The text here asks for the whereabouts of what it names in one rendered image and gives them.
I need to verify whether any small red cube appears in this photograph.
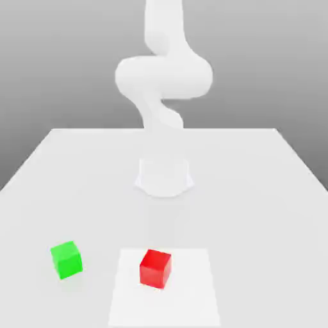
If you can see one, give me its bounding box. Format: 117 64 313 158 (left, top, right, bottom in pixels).
139 249 172 290

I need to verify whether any small green cube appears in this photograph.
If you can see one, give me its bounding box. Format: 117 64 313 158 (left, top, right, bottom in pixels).
50 240 83 281

